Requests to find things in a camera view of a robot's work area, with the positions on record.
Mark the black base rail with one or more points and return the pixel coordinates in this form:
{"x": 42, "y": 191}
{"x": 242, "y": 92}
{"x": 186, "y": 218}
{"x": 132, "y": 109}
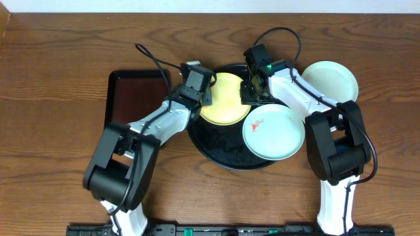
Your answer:
{"x": 175, "y": 230}

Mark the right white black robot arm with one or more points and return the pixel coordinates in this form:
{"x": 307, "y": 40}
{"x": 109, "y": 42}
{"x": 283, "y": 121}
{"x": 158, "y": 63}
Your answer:
{"x": 317, "y": 109}

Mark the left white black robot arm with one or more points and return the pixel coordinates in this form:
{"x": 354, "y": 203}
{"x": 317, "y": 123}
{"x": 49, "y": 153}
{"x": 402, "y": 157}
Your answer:
{"x": 120, "y": 171}

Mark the yellow plate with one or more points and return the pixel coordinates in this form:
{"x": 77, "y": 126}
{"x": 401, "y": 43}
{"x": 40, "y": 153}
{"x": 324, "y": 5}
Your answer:
{"x": 226, "y": 107}

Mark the rectangular dark brown tray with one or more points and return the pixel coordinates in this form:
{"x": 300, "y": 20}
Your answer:
{"x": 133, "y": 94}

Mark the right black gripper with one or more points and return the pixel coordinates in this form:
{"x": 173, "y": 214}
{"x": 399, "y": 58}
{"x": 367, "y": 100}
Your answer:
{"x": 246, "y": 99}

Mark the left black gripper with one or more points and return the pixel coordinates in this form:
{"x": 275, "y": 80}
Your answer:
{"x": 206, "y": 97}

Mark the round black tray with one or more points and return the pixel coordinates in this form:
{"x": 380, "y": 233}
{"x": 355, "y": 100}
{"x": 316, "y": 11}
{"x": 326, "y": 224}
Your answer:
{"x": 224, "y": 145}

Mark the light blue plate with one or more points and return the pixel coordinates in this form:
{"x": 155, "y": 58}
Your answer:
{"x": 273, "y": 132}
{"x": 332, "y": 79}

